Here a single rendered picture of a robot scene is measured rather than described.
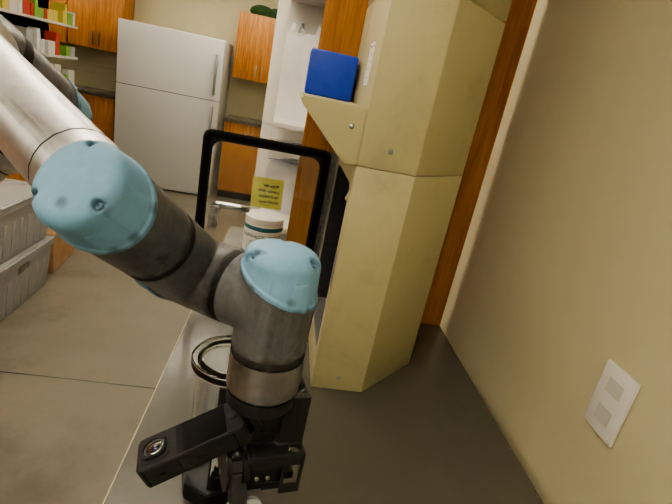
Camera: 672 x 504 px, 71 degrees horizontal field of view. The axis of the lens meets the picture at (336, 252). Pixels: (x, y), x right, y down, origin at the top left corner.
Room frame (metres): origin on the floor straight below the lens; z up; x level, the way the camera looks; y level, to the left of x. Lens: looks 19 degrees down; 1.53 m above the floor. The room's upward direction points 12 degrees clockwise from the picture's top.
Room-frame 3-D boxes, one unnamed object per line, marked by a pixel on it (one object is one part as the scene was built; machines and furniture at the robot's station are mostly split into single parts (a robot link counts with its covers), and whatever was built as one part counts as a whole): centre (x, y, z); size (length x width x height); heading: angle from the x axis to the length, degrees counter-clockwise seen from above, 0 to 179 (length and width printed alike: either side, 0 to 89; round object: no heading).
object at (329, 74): (1.09, 0.09, 1.56); 0.10 x 0.10 x 0.09; 8
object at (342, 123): (0.99, 0.08, 1.46); 0.32 x 0.12 x 0.10; 8
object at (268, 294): (0.41, 0.05, 1.33); 0.09 x 0.08 x 0.11; 70
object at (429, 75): (1.01, -0.10, 1.33); 0.32 x 0.25 x 0.77; 8
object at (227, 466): (0.41, 0.04, 1.17); 0.09 x 0.08 x 0.12; 114
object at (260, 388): (0.41, 0.05, 1.25); 0.08 x 0.08 x 0.05
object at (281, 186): (1.12, 0.21, 1.19); 0.30 x 0.01 x 0.40; 98
